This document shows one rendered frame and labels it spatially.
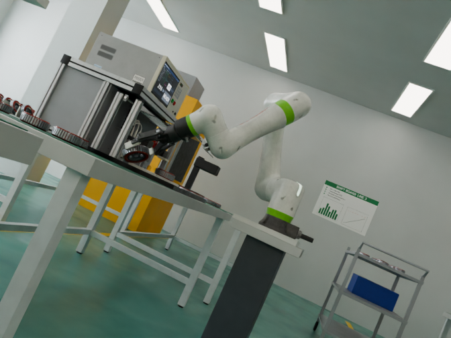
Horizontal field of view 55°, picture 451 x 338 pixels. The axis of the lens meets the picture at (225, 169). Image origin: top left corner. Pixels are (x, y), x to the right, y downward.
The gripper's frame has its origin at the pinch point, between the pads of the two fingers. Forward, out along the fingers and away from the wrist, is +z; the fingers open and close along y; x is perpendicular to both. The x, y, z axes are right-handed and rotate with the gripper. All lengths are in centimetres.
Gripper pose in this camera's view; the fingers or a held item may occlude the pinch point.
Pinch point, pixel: (136, 149)
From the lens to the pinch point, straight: 189.3
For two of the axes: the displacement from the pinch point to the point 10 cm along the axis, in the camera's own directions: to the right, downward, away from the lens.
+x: -2.7, -8.7, 4.1
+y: 3.3, 3.2, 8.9
